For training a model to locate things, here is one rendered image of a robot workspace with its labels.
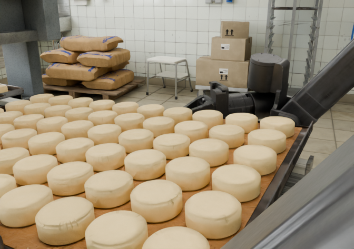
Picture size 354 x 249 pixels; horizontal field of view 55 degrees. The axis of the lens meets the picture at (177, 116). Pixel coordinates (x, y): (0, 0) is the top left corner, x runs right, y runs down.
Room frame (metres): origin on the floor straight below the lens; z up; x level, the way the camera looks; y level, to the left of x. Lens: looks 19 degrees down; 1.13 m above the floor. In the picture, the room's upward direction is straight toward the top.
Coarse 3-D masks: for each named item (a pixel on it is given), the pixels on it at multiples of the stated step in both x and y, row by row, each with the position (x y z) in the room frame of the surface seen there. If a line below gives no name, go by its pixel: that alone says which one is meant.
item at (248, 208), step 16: (0, 144) 0.49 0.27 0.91; (288, 144) 0.43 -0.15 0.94; (160, 176) 0.35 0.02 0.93; (272, 176) 0.34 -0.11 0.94; (192, 192) 0.31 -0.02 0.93; (96, 208) 0.29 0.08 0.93; (112, 208) 0.29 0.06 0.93; (128, 208) 0.29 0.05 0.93; (0, 224) 0.27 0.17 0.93; (160, 224) 0.26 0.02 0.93; (176, 224) 0.26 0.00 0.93; (16, 240) 0.25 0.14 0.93; (32, 240) 0.24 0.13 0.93; (80, 240) 0.24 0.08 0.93; (208, 240) 0.24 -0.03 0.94; (224, 240) 0.23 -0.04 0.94
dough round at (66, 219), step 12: (48, 204) 0.27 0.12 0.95; (60, 204) 0.27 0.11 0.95; (72, 204) 0.27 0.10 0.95; (84, 204) 0.27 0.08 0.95; (36, 216) 0.25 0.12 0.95; (48, 216) 0.25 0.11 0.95; (60, 216) 0.25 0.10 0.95; (72, 216) 0.25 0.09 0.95; (84, 216) 0.25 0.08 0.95; (48, 228) 0.24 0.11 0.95; (60, 228) 0.23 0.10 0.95; (72, 228) 0.24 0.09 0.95; (84, 228) 0.24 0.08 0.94; (48, 240) 0.24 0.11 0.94; (60, 240) 0.23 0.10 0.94; (72, 240) 0.24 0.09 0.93
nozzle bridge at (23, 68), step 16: (0, 0) 0.93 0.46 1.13; (16, 0) 0.97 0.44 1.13; (32, 0) 0.97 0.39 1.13; (48, 0) 0.96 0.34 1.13; (0, 16) 0.93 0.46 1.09; (16, 16) 0.97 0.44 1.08; (32, 16) 0.97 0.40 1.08; (48, 16) 0.96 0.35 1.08; (0, 32) 0.89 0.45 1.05; (16, 32) 0.91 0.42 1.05; (32, 32) 0.95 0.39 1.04; (48, 32) 0.95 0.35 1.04; (16, 48) 1.03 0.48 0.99; (32, 48) 1.02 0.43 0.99; (16, 64) 1.04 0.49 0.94; (32, 64) 1.02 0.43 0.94; (16, 80) 1.04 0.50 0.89; (32, 80) 1.01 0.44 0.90
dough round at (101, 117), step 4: (96, 112) 0.57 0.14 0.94; (100, 112) 0.57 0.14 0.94; (104, 112) 0.57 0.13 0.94; (108, 112) 0.57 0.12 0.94; (112, 112) 0.57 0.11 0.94; (88, 116) 0.56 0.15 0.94; (92, 116) 0.55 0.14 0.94; (96, 116) 0.55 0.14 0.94; (100, 116) 0.54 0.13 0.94; (104, 116) 0.54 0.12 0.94; (108, 116) 0.54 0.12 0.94; (112, 116) 0.55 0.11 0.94; (88, 120) 0.55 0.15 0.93; (92, 120) 0.54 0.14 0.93; (96, 120) 0.54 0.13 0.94; (100, 120) 0.53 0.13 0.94; (104, 120) 0.54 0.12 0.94; (108, 120) 0.54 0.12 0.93; (112, 120) 0.54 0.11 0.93; (96, 124) 0.53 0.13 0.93; (100, 124) 0.53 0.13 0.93
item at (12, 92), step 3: (9, 90) 0.87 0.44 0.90; (12, 90) 0.86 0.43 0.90; (15, 90) 0.82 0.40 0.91; (18, 90) 0.83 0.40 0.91; (21, 90) 0.84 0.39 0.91; (0, 93) 0.79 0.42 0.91; (3, 93) 0.79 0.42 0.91; (6, 93) 0.80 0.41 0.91; (9, 93) 0.81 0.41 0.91; (12, 93) 0.81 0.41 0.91; (15, 93) 0.82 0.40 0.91; (18, 93) 0.83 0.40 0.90; (21, 93) 0.83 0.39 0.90; (0, 96) 0.78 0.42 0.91; (3, 96) 0.79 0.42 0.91; (6, 96) 0.80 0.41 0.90; (9, 96) 0.81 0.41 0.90
